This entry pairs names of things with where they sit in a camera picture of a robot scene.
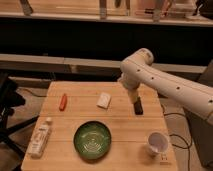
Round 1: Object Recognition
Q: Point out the white plastic bottle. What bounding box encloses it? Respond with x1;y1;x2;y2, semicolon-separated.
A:
28;117;52;158

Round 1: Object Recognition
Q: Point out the black office chair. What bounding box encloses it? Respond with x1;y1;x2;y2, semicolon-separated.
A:
0;73;38;159

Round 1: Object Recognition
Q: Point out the grey metal bench rail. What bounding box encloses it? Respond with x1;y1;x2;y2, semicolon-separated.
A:
0;53;208;74

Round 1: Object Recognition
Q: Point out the orange carrot toy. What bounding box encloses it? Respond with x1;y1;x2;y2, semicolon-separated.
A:
59;94;67;111

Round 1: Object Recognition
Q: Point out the green ceramic bowl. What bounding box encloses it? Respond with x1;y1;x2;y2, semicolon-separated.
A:
73;121;111;160

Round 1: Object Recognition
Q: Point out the black rectangular block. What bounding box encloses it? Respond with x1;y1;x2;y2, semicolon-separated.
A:
133;98;143;115

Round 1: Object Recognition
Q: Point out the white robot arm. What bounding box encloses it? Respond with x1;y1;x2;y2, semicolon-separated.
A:
119;48;213;125

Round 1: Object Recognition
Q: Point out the wooden upper shelf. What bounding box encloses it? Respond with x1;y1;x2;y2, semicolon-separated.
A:
0;0;213;28

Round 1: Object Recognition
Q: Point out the white sponge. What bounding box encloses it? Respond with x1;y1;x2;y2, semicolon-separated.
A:
97;92;111;109

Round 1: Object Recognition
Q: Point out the black floor cable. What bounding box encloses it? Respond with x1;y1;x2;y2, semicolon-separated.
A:
163;112;193;171

